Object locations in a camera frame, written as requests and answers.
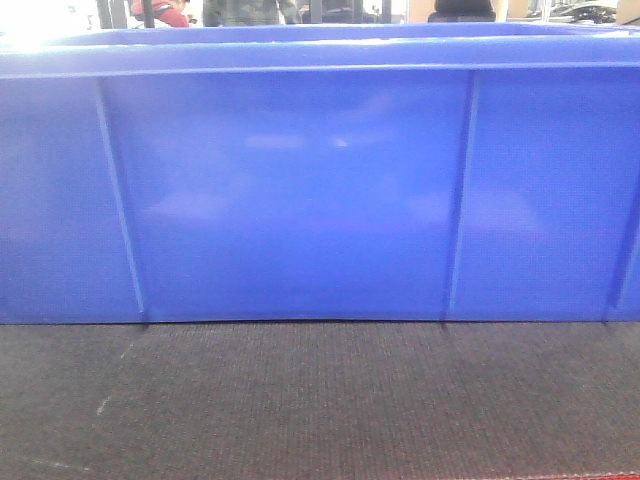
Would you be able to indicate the black office chair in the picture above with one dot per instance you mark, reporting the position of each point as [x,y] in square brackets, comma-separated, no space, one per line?
[466,11]

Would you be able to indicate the blue plastic bin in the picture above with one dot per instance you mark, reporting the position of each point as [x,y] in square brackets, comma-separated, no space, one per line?
[462,172]

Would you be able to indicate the person in red jacket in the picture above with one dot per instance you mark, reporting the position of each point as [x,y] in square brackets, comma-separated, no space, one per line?
[169,12]

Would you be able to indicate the dark conveyor belt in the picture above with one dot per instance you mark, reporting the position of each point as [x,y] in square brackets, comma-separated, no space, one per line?
[320,401]

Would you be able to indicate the person in grey jacket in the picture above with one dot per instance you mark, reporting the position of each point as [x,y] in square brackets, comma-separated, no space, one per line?
[219,13]

